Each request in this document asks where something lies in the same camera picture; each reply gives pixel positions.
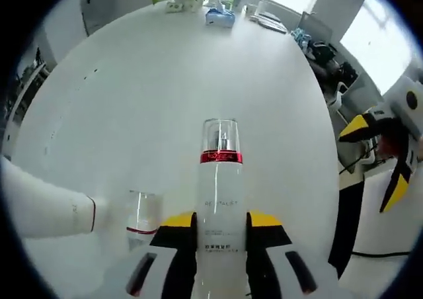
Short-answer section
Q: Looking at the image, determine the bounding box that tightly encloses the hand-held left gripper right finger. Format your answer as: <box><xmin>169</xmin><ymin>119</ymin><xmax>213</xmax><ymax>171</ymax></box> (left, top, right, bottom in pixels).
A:
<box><xmin>246</xmin><ymin>210</ymin><xmax>344</xmax><ymax>299</ymax></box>

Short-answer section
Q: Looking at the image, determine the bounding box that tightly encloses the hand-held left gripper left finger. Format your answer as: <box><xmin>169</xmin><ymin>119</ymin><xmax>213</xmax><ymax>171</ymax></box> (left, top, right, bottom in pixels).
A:
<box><xmin>98</xmin><ymin>212</ymin><xmax>199</xmax><ymax>299</ymax></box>

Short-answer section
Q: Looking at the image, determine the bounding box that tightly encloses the small white skincare bottle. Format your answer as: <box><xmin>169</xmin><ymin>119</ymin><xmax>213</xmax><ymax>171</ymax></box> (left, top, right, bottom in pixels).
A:
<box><xmin>125</xmin><ymin>189</ymin><xmax>165</xmax><ymax>251</ymax></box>

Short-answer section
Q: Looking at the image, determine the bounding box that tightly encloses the tall red-banded skincare pump bottle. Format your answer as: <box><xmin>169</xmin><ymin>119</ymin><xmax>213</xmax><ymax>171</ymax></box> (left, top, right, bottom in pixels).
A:
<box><xmin>194</xmin><ymin>118</ymin><xmax>248</xmax><ymax>299</ymax></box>

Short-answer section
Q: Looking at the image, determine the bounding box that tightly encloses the white skincare tube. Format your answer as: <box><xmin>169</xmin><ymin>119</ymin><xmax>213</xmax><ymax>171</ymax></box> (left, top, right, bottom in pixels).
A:
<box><xmin>0</xmin><ymin>155</ymin><xmax>110</xmax><ymax>241</ymax></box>

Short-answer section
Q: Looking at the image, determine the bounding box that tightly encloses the white office chair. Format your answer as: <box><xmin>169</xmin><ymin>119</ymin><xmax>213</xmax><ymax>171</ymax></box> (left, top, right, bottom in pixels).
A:
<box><xmin>326</xmin><ymin>79</ymin><xmax>352</xmax><ymax>112</ymax></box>

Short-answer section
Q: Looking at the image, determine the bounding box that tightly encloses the grey keyboard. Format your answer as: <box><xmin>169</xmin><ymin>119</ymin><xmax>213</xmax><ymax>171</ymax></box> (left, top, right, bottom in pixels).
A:
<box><xmin>251</xmin><ymin>11</ymin><xmax>289</xmax><ymax>36</ymax></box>

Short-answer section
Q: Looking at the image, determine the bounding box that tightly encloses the blue tissue pack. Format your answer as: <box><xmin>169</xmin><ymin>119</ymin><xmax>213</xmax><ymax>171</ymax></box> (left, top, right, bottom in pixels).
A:
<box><xmin>204</xmin><ymin>7</ymin><xmax>236</xmax><ymax>27</ymax></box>

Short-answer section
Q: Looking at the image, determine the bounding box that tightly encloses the white plant pot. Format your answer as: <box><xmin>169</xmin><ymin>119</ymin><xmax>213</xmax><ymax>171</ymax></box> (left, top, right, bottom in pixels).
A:
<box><xmin>172</xmin><ymin>0</ymin><xmax>204</xmax><ymax>12</ymax></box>

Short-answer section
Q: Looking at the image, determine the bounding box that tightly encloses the black cable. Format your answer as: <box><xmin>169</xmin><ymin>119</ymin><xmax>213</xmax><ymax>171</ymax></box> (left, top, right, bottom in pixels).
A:
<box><xmin>350</xmin><ymin>249</ymin><xmax>413</xmax><ymax>259</ymax></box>

